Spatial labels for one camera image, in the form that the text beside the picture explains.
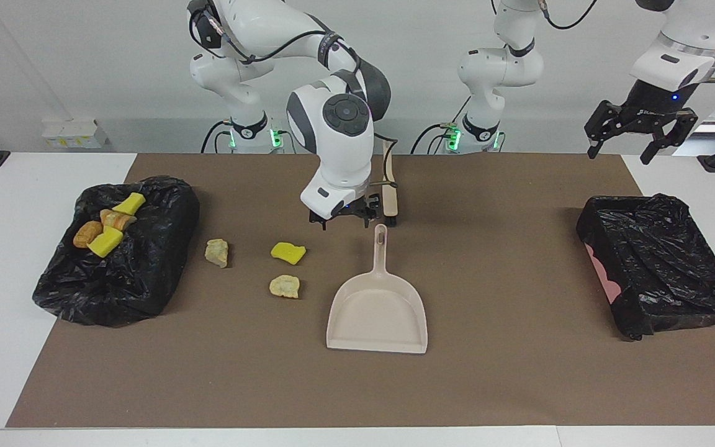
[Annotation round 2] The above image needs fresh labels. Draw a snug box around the beige plastic dustpan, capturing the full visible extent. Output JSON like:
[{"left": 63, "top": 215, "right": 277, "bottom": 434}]
[{"left": 325, "top": 224, "right": 428, "bottom": 355}]

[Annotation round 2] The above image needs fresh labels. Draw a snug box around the black trash bag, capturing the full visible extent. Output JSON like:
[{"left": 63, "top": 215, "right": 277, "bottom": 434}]
[
  {"left": 576, "top": 193, "right": 715, "bottom": 341},
  {"left": 32, "top": 176, "right": 201, "bottom": 328}
]

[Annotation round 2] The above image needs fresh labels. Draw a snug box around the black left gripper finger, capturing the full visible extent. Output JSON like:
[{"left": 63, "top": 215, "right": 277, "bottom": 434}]
[
  {"left": 584, "top": 99, "right": 624, "bottom": 160},
  {"left": 640, "top": 109, "right": 699, "bottom": 166}
]

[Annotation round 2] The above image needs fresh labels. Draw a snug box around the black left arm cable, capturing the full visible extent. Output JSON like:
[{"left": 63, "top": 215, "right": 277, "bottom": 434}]
[{"left": 491, "top": 0, "right": 715, "bottom": 88}]

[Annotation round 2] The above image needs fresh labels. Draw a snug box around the pink bin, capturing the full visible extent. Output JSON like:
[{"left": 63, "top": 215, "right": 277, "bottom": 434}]
[{"left": 584, "top": 243, "right": 624, "bottom": 305}]

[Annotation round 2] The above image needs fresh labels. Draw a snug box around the yellow waisted sponge piece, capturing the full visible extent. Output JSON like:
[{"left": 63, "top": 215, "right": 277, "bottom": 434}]
[{"left": 112, "top": 192, "right": 146, "bottom": 216}]

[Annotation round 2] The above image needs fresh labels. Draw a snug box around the brown table mat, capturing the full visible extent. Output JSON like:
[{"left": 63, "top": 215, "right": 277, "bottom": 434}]
[{"left": 6, "top": 153, "right": 715, "bottom": 429}]

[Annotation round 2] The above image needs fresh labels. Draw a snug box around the white wall power strip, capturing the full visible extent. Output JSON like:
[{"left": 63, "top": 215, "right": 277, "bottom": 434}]
[{"left": 41, "top": 118, "right": 111, "bottom": 150}]

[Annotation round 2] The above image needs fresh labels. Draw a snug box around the yellow sponge wedge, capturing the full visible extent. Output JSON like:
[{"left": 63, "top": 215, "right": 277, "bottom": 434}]
[{"left": 271, "top": 242, "right": 307, "bottom": 266}]

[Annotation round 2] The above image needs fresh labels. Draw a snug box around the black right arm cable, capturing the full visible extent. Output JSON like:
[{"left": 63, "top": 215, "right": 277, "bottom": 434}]
[{"left": 187, "top": 0, "right": 400, "bottom": 187}]

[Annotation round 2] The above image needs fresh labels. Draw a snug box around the beige hand brush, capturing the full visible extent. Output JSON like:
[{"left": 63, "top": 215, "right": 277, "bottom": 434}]
[{"left": 382, "top": 138, "right": 399, "bottom": 226}]

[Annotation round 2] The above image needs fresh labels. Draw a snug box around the brown bread roll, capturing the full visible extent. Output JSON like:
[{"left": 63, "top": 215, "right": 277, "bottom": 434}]
[{"left": 73, "top": 221, "right": 104, "bottom": 249}]

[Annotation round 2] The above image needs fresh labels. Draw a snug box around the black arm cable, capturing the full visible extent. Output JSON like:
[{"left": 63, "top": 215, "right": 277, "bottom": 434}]
[
  {"left": 491, "top": 0, "right": 715, "bottom": 88},
  {"left": 187, "top": 0, "right": 400, "bottom": 187}
]

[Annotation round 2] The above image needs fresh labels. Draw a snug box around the yellow notched sponge block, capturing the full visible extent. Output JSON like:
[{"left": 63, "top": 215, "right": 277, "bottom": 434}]
[{"left": 88, "top": 226, "right": 124, "bottom": 258}]

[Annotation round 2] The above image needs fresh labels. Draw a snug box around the black base power cable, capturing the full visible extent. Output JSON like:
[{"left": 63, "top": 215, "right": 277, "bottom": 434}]
[
  {"left": 200, "top": 120, "right": 229, "bottom": 154},
  {"left": 410, "top": 122, "right": 459, "bottom": 155}
]

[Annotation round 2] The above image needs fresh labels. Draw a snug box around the pale round snack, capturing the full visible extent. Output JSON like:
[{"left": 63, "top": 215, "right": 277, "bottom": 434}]
[{"left": 269, "top": 274, "right": 302, "bottom": 299}]

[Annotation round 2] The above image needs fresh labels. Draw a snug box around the striped orange bread piece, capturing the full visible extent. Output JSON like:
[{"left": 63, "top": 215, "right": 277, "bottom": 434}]
[{"left": 99, "top": 209, "right": 138, "bottom": 232}]

